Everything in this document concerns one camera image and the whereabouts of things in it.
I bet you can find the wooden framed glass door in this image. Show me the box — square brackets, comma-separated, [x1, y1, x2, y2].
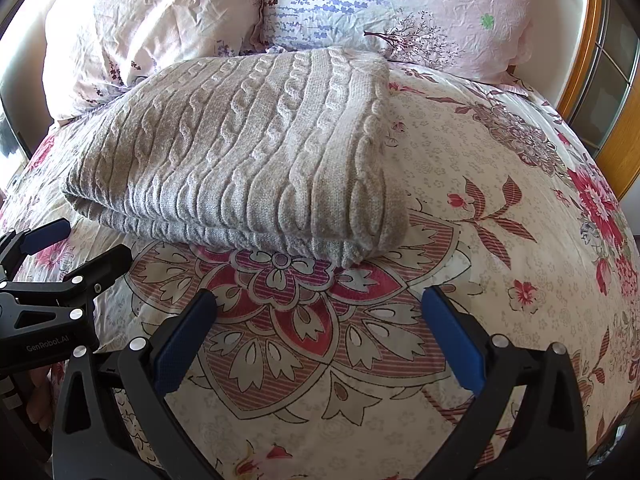
[556, 0, 640, 203]

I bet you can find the pink and blue floral pillow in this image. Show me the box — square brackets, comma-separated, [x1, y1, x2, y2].
[259, 0, 550, 86]

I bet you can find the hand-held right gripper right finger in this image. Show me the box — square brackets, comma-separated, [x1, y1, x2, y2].
[421, 285, 587, 480]

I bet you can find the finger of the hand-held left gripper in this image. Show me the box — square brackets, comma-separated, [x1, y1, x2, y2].
[0, 217, 72, 286]
[15, 244, 134, 313]

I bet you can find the grey cable knit sweater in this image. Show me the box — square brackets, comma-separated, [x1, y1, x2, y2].
[61, 45, 411, 269]

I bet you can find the floral bed cover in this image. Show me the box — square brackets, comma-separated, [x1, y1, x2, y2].
[0, 57, 640, 480]

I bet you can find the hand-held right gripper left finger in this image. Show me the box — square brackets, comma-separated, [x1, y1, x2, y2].
[50, 287, 224, 480]

